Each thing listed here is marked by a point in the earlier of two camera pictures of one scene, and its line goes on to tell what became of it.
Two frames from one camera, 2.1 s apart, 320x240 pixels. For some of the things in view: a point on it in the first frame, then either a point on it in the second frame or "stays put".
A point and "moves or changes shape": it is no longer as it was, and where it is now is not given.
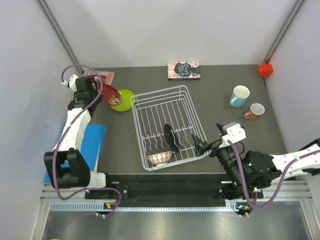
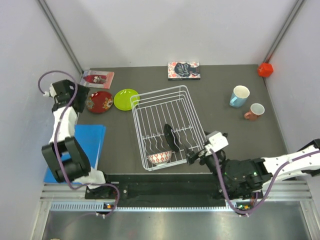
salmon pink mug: (256, 110) stays put
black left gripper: (99, 99) -> (83, 92)
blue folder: (92, 140) stays put
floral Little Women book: (185, 70) stays put
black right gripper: (201, 147) -> (192, 157)
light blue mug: (239, 96) stays put
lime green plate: (128, 101) moves or changes shape
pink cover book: (106, 77) stays put
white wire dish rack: (165, 120) stays put
